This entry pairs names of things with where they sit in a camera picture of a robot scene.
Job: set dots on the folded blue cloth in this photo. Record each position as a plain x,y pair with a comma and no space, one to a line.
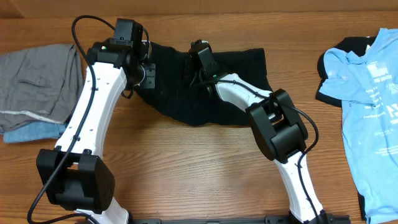
36,130

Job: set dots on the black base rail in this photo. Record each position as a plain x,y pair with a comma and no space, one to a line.
270,219

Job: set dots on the black garment under blue shirt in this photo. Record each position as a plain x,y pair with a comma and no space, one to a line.
348,44

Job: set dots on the black shorts with mesh lining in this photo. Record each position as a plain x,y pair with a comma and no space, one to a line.
167,97

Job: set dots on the folded grey shorts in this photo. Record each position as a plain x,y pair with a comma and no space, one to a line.
39,84

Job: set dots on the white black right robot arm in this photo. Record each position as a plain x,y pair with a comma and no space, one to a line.
277,126

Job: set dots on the light blue t-shirt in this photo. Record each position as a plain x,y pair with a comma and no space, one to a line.
367,88

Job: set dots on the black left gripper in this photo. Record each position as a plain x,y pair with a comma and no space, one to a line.
150,82

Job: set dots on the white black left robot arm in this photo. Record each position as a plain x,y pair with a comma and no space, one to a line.
73,173

